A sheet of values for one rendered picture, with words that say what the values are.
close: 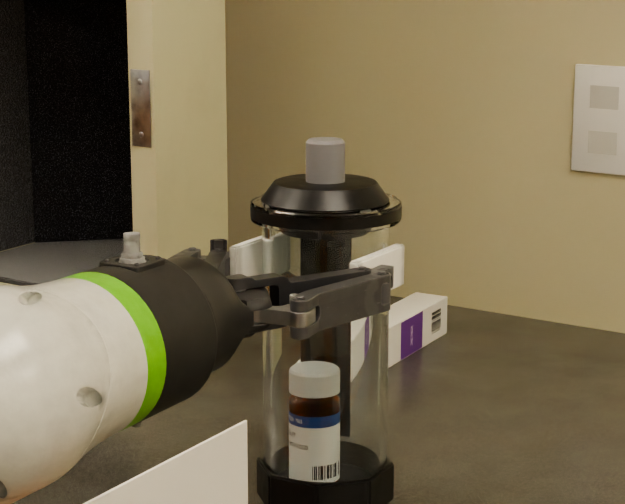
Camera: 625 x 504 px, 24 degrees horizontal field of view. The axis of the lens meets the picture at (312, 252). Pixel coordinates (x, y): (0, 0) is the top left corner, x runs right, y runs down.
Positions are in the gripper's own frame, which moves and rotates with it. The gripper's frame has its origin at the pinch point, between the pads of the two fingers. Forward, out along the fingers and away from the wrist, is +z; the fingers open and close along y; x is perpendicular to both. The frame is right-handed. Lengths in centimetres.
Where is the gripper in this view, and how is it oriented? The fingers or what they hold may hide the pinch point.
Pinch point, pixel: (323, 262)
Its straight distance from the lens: 104.8
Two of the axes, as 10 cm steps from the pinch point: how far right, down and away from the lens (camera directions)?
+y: -8.7, -1.1, 4.8
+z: 4.9, -1.9, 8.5
